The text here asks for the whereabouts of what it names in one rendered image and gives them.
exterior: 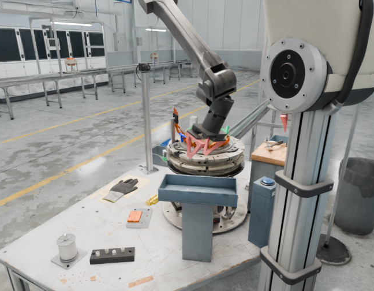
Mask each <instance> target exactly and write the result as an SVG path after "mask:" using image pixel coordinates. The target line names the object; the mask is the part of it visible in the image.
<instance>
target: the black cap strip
mask: <svg viewBox="0 0 374 291"><path fill-rule="evenodd" d="M108 250H109V252H108V253H105V249H93V250H92V253H91V256H90V259H89V262H90V264H105V263H120V262H134V257H135V251H136V250H135V247H126V248H125V252H121V248H110V249H108ZM113 250H116V255H113ZM97 251H99V253H100V256H96V252H97Z"/></svg>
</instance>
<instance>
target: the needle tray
mask: <svg viewBox="0 0 374 291"><path fill-rule="evenodd" d="M158 201H163V202H177V203H182V260H193V261H199V262H209V263H210V262H211V254H212V232H213V218H214V206H227V207H237V203H238V185H237V178H226V177H209V176H191V175H182V174H165V175H164V177H163V179H162V181H161V183H160V185H159V188H158Z"/></svg>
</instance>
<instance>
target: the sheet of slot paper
mask: <svg viewBox="0 0 374 291"><path fill-rule="evenodd" d="M130 178H132V179H135V178H137V179H138V183H137V184H136V185H135V186H137V187H138V189H137V190H135V191H133V192H131V193H128V194H126V195H123V196H122V197H125V198H127V199H129V198H130V197H132V196H133V195H134V194H135V193H137V192H138V191H139V190H140V189H141V188H143V187H144V186H146V185H147V184H148V183H149V182H150V181H152V180H151V179H147V178H143V177H138V176H134V175H131V174H127V175H125V176H124V177H122V178H121V179H119V180H118V181H116V182H115V183H113V182H111V183H110V184H108V185H107V186H105V187H104V188H102V189H101V190H99V191H98V192H96V193H94V194H93V195H91V196H89V197H88V198H89V199H91V200H92V199H94V198H95V197H97V196H98V195H100V196H102V197H100V198H99V199H98V200H96V201H97V202H101V203H104V204H105V203H106V202H108V201H106V200H102V198H104V197H105V196H107V195H108V193H109V190H110V189H111V188H112V187H113V186H114V185H115V184H117V183H118V182H119V181H120V180H123V181H126V180H127V179H130Z"/></svg>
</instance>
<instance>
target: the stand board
mask: <svg viewBox="0 0 374 291"><path fill-rule="evenodd" d="M266 145H267V144H266V143H263V144H262V145H261V146H259V147H258V148H257V149H256V150H255V151H254V152H253V153H252V154H251V158H250V159H252V160H256V161H261V162H265V163H270V164H273V165H278V166H283V167H284V166H285V159H286V150H287V147H282V146H279V145H275V146H273V150H272V151H269V150H266V149H265V148H264V147H265V146H266Z"/></svg>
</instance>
